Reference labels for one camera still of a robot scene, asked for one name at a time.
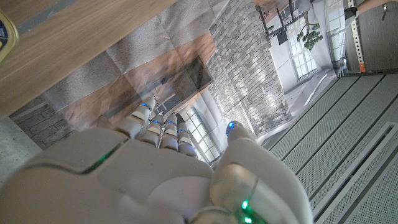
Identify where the perforated metal post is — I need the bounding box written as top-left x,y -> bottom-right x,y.
347,0 -> 367,74

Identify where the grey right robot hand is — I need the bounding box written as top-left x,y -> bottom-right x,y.
0,96 -> 313,224

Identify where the printed office backdrop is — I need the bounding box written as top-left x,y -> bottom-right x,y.
9,0 -> 349,166

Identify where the grey tape outline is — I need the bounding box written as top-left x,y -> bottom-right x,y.
16,0 -> 78,34

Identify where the spam can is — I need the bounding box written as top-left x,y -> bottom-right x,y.
0,8 -> 19,67

